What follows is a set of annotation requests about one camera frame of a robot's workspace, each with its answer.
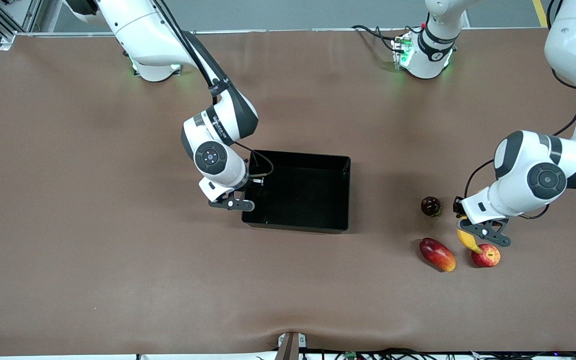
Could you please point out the yellow banana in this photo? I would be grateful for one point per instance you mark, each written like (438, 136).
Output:
(468, 241)

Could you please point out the red yellow apple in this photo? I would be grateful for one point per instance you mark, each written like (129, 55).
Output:
(488, 257)

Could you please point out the black plastic box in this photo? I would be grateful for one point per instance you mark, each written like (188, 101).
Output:
(308, 200)

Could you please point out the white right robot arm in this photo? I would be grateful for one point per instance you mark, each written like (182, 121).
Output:
(138, 30)

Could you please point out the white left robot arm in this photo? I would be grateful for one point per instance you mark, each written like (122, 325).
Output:
(573, 50)

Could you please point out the red yellow mango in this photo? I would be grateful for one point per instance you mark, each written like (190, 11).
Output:
(438, 254)

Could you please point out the dark purple mangosteen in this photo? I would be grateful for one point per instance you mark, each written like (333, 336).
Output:
(430, 205)

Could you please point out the metal table edge bracket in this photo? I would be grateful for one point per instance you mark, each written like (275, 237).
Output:
(290, 347)

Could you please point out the silver table edge rail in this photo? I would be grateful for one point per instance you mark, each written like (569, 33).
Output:
(68, 34)

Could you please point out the aluminium frame structure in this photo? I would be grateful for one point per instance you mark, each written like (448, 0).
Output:
(30, 15)

